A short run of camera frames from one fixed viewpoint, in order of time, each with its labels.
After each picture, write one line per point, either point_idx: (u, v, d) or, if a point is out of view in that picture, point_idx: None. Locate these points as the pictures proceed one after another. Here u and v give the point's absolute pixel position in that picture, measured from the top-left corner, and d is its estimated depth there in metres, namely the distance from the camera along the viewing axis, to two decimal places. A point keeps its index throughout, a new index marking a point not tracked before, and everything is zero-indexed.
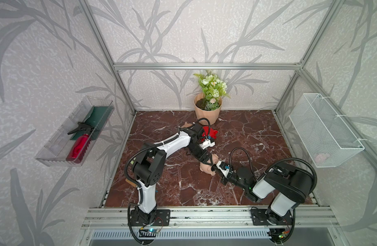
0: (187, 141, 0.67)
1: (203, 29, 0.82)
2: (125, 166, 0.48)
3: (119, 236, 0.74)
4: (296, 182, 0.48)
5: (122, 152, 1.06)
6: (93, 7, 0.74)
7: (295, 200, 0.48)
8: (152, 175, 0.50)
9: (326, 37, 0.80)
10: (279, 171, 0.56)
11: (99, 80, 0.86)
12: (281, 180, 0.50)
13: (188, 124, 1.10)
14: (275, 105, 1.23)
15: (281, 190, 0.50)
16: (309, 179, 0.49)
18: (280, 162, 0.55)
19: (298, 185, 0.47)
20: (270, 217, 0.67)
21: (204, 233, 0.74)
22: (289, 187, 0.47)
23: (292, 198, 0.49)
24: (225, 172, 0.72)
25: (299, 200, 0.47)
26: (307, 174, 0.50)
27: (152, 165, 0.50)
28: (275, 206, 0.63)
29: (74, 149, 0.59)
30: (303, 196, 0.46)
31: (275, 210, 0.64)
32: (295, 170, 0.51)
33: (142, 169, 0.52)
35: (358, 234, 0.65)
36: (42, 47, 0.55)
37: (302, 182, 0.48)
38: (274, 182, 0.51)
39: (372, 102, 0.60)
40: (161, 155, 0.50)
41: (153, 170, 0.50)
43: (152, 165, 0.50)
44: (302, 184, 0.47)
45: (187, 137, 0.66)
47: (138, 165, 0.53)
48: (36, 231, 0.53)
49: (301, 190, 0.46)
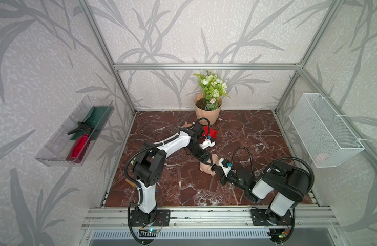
0: (187, 141, 0.67)
1: (203, 29, 0.82)
2: (125, 166, 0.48)
3: (119, 236, 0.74)
4: (294, 181, 0.48)
5: (122, 152, 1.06)
6: (93, 7, 0.74)
7: (293, 199, 0.48)
8: (152, 175, 0.50)
9: (326, 37, 0.80)
10: (277, 170, 0.57)
11: (99, 80, 0.86)
12: (279, 180, 0.50)
13: (188, 124, 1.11)
14: (275, 105, 1.23)
15: (279, 190, 0.51)
16: (306, 178, 0.49)
18: (277, 162, 0.56)
19: (295, 184, 0.48)
20: (270, 217, 0.67)
21: (204, 233, 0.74)
22: (287, 186, 0.48)
23: (290, 197, 0.49)
24: (226, 170, 0.79)
25: (297, 199, 0.47)
26: (304, 172, 0.50)
27: (152, 165, 0.51)
28: (275, 206, 0.63)
29: (74, 149, 0.59)
30: (300, 195, 0.46)
31: (275, 210, 0.64)
32: (293, 170, 0.52)
33: (142, 169, 0.52)
35: (359, 234, 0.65)
36: (43, 47, 0.55)
37: (299, 181, 0.48)
38: (272, 182, 0.51)
39: (372, 102, 0.60)
40: (161, 155, 0.50)
41: (153, 170, 0.50)
43: (152, 165, 0.50)
44: (299, 183, 0.48)
45: (187, 137, 0.66)
47: (139, 165, 0.53)
48: (36, 231, 0.53)
49: (298, 189, 0.47)
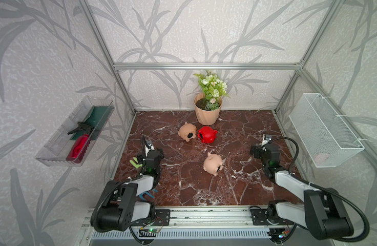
0: (151, 185, 0.65)
1: (203, 29, 0.82)
2: (94, 217, 0.42)
3: (119, 236, 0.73)
4: (331, 224, 0.42)
5: (122, 152, 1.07)
6: (93, 7, 0.74)
7: (313, 228, 0.44)
8: (123, 213, 0.43)
9: (326, 36, 0.80)
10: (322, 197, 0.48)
11: (99, 80, 0.86)
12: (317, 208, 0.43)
13: (188, 129, 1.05)
14: (275, 105, 1.23)
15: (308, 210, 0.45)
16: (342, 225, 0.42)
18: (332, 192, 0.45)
19: (328, 223, 0.42)
20: (269, 208, 0.69)
21: (204, 233, 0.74)
22: (318, 219, 0.42)
23: (311, 223, 0.44)
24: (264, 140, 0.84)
25: (315, 231, 0.43)
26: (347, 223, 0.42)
27: (122, 202, 0.44)
28: (281, 213, 0.62)
29: (74, 149, 0.59)
30: (320, 236, 0.41)
31: (279, 211, 0.64)
32: (344, 216, 0.43)
33: (109, 212, 0.43)
35: (358, 234, 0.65)
36: (42, 47, 0.55)
37: (334, 223, 0.42)
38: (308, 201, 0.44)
39: (372, 102, 0.60)
40: (131, 187, 0.47)
41: (126, 206, 0.44)
43: (122, 202, 0.44)
44: (333, 224, 0.42)
45: (150, 178, 0.65)
47: (104, 210, 0.43)
48: (36, 231, 0.53)
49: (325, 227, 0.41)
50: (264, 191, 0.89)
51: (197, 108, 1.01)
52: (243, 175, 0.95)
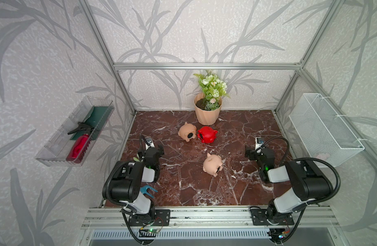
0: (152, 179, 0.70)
1: (203, 30, 0.83)
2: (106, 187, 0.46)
3: (119, 236, 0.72)
4: (314, 185, 0.47)
5: (122, 152, 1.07)
6: (93, 7, 0.74)
7: (299, 193, 0.48)
8: (133, 181, 0.48)
9: (326, 36, 0.80)
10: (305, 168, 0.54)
11: (99, 80, 0.86)
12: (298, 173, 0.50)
13: (188, 129, 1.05)
14: (275, 105, 1.23)
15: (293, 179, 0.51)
16: (322, 185, 0.47)
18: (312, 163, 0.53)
19: (309, 183, 0.47)
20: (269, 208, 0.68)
21: (204, 233, 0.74)
22: (299, 179, 0.48)
23: (297, 189, 0.49)
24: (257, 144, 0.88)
25: (300, 195, 0.48)
26: (327, 184, 0.47)
27: (132, 173, 0.50)
28: (281, 207, 0.62)
29: (74, 149, 0.59)
30: (304, 196, 0.47)
31: (278, 207, 0.64)
32: (320, 175, 0.49)
33: (119, 183, 0.47)
35: (358, 234, 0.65)
36: (43, 47, 0.55)
37: (315, 183, 0.47)
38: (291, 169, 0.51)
39: (372, 102, 0.60)
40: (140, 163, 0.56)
41: (135, 178, 0.48)
43: (132, 173, 0.50)
44: (313, 184, 0.47)
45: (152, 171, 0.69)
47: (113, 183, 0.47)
48: (36, 231, 0.53)
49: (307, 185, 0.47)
50: (264, 191, 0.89)
51: (196, 108, 1.02)
52: (243, 175, 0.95)
